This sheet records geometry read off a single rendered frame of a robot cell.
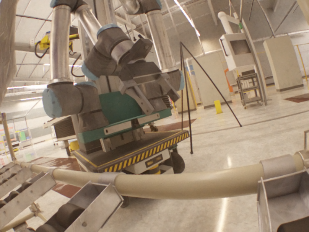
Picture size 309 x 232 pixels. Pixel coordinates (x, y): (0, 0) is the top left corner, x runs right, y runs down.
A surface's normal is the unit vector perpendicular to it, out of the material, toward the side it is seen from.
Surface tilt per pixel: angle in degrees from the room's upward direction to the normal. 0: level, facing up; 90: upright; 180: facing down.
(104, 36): 90
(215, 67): 90
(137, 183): 45
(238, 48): 86
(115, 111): 90
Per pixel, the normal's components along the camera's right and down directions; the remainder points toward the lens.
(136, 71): 0.53, -0.52
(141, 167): 0.61, -0.11
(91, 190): 0.87, -0.20
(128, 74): -0.61, 0.32
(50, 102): -0.43, 0.25
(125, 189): -0.46, 0.00
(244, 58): -0.07, 0.00
